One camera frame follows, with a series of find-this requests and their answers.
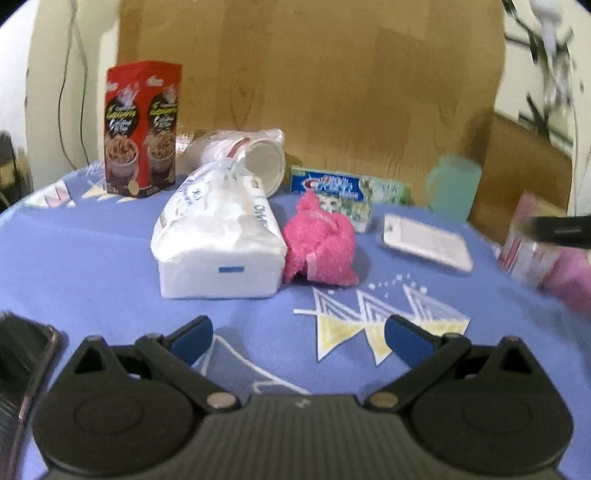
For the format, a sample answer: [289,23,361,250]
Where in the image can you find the plastic-wrapped paper cups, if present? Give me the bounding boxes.
[178,128,286,195]

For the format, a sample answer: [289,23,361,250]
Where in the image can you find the white tissue pack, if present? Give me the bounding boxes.
[151,159,288,300]

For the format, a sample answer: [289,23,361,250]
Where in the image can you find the black tape cross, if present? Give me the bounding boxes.
[517,92,580,144]

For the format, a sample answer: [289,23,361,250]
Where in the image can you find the toothpaste box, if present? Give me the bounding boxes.
[290,166,413,207]

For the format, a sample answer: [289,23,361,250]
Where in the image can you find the clear-wrapped white pack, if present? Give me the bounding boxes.
[382,213,474,274]

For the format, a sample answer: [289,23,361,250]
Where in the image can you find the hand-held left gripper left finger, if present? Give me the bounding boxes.
[55,315,242,413]

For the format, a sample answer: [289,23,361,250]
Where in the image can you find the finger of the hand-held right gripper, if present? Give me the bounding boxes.
[524,215,591,248]

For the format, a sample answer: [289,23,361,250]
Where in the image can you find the green plastic mug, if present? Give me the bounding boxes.
[424,155,482,224]

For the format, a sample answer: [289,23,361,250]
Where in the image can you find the red cereal box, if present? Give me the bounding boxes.
[105,60,183,200]

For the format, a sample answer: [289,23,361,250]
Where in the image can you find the black smartphone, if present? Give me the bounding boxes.
[0,311,63,480]

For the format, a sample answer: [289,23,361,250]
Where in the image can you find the blue printed tablecloth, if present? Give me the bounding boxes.
[0,159,591,480]

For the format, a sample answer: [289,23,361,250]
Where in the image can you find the brown chair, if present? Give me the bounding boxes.
[471,113,575,245]

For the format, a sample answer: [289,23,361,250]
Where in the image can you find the dark device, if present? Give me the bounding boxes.
[0,131,28,208]

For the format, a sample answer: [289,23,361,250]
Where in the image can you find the wooden wall panel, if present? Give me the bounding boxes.
[117,0,504,204]

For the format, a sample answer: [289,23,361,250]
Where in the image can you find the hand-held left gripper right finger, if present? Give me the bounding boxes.
[365,315,541,413]

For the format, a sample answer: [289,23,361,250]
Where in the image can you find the small green white box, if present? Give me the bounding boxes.
[318,193,376,233]

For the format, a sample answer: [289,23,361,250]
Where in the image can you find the black wall cable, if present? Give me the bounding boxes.
[56,0,92,171]

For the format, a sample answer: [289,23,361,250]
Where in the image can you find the pink biscuit tin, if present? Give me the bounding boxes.
[512,193,591,315]

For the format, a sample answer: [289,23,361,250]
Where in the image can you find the nut can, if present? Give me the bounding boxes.
[498,217,561,289]

